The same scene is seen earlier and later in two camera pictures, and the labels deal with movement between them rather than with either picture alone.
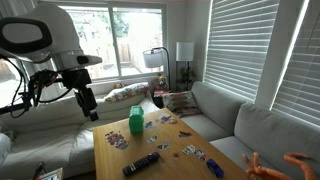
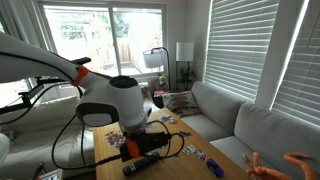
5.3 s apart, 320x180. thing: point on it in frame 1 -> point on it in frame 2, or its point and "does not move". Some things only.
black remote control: x=150 y=158 does not move
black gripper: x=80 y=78 -> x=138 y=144
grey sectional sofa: x=238 y=129 does not move
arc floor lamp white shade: x=155 y=58 does not move
